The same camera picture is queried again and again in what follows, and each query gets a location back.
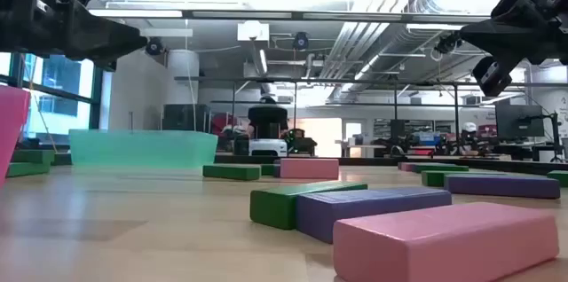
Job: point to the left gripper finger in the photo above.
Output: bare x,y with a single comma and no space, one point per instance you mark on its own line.
102,38

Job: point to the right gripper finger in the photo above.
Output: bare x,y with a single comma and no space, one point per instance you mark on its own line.
523,42

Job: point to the pink block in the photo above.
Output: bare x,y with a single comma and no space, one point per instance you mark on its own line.
404,166
444,242
309,169

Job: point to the black round spotlight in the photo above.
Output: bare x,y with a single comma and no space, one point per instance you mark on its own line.
154,46
300,40

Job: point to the black monitor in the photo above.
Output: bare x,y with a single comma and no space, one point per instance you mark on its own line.
519,121

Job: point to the person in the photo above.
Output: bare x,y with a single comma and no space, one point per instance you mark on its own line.
468,127

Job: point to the black cabinet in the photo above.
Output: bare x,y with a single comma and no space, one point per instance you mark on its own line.
184,117

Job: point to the teal plastic bin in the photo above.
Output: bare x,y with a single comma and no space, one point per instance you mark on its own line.
142,149

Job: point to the red plastic bin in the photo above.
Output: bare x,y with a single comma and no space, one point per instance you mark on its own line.
11,131

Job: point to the white ceiling box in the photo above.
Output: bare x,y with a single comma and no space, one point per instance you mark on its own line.
253,31

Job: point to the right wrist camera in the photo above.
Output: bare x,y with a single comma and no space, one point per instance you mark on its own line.
490,77

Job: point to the window with dark frame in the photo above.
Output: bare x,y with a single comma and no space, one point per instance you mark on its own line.
62,96

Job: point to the black metal rack frame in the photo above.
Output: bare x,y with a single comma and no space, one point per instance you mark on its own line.
456,109

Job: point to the silver ceiling duct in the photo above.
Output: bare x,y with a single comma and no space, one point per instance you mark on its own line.
355,42

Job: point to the black aluminium table frame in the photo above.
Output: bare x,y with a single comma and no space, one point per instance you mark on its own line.
377,161

